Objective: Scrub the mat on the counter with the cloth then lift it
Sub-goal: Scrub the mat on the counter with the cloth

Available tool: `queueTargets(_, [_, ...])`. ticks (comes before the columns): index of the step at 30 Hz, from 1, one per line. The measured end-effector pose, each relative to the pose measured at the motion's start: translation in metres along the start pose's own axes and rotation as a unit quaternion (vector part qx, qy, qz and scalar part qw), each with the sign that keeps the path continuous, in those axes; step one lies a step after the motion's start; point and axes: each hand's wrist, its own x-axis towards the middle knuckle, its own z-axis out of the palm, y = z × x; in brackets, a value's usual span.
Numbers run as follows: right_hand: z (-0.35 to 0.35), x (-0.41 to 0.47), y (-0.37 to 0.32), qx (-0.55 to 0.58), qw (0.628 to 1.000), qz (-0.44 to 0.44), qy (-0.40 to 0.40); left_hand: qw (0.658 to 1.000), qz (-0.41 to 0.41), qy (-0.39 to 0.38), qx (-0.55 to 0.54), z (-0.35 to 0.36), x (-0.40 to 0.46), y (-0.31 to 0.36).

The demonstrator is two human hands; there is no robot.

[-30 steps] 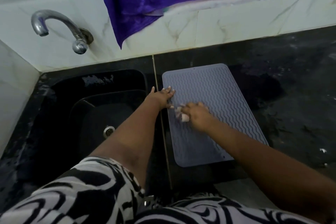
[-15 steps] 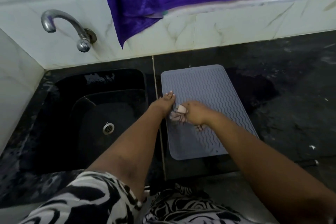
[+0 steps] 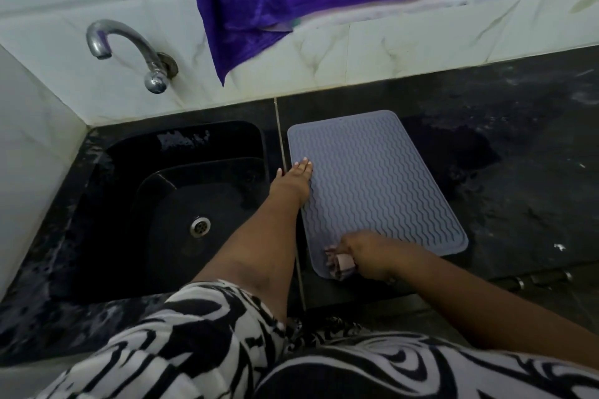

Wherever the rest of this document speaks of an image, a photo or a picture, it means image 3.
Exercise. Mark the person's right fingers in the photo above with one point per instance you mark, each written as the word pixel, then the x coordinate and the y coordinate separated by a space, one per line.
pixel 352 249

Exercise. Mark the person's left fingers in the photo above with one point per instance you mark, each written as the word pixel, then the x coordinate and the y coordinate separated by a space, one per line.
pixel 302 166

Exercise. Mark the black sink basin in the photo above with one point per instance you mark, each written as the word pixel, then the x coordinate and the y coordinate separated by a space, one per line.
pixel 178 188

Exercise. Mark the pink cleaning cloth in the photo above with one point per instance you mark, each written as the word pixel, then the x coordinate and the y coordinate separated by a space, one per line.
pixel 340 265

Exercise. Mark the metal sink drain strainer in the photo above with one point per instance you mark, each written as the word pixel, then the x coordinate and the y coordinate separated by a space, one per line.
pixel 200 226

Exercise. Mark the grey wavy silicone drying mat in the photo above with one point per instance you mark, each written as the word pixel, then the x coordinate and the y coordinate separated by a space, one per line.
pixel 374 179

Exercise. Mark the person's right forearm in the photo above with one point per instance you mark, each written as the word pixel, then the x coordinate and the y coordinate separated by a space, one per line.
pixel 477 305

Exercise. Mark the chrome wall faucet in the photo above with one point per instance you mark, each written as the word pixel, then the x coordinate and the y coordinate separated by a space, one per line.
pixel 140 45

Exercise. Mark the black and white patterned garment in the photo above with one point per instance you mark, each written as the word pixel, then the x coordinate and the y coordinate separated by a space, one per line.
pixel 224 352

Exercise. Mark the person's right hand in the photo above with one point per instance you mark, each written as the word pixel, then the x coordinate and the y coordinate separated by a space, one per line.
pixel 374 256

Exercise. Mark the person's left hand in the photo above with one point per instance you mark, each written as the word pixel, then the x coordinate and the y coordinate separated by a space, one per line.
pixel 292 183

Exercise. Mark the person's left forearm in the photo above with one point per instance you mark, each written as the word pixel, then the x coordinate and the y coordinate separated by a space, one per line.
pixel 255 253

